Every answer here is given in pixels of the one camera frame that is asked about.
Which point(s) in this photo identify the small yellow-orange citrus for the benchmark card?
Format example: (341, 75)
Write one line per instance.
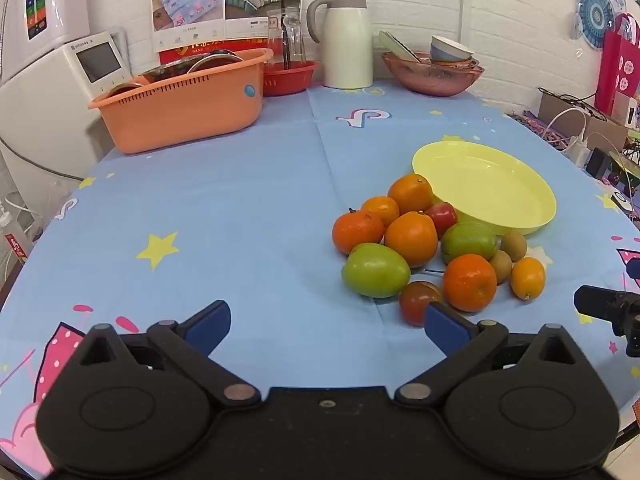
(527, 278)

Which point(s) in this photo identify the red plastic basket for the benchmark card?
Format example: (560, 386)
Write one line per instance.
(290, 80)

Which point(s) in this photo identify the wall calendar poster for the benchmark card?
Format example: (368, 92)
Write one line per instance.
(200, 0)

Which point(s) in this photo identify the plastic bottle red label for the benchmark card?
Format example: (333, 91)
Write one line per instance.
(12, 240)

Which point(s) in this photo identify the pink glass bowl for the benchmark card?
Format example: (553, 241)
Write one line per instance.
(432, 79)

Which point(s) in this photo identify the white charger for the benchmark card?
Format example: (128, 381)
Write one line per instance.
(580, 152)

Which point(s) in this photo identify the yellow plastic plate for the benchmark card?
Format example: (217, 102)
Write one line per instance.
(485, 185)

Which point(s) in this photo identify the clear glass cup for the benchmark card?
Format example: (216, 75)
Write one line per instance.
(296, 40)
(275, 40)

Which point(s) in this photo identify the cardboard box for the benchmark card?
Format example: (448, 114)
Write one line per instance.
(600, 125)

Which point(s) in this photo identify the patterned dark cloth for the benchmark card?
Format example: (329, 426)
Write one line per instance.
(537, 127)

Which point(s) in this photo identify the white thermos jug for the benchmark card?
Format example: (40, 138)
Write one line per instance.
(347, 40)

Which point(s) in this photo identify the blue round hand fan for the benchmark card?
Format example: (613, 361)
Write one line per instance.
(595, 14)

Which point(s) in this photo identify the large white appliance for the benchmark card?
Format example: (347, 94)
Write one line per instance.
(45, 125)

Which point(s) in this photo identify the steel bowl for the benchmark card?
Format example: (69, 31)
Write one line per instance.
(125, 89)

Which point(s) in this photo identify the orange plastic basket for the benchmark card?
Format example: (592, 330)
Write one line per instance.
(190, 110)

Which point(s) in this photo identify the white water purifier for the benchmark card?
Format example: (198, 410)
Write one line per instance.
(50, 10)

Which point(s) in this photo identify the blue star printed tablecloth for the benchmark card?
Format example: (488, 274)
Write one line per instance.
(225, 220)

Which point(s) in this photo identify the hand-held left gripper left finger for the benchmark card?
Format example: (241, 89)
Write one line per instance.
(210, 324)

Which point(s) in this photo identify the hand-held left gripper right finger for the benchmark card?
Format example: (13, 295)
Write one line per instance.
(444, 327)

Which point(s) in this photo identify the white device with screen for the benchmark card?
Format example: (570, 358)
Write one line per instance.
(97, 62)

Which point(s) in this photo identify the white blue bowl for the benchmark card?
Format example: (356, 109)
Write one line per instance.
(450, 50)

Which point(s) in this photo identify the white plate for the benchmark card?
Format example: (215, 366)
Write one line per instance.
(397, 46)

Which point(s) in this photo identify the steel pot lid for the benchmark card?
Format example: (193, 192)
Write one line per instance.
(215, 60)

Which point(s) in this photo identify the pink gift bag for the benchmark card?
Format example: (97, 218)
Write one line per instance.
(617, 70)

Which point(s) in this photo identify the brown kiwi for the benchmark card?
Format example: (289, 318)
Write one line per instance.
(501, 267)
(514, 246)

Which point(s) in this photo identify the green mango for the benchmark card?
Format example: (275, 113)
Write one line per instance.
(375, 270)
(467, 242)

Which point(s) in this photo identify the small orange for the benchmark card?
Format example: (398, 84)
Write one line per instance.
(379, 208)

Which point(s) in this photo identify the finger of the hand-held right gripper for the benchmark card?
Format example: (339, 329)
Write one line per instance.
(635, 272)
(607, 305)

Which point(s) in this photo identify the red apple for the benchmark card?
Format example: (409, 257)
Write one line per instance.
(443, 217)

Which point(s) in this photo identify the tangerine with stem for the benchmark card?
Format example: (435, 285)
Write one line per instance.
(356, 232)

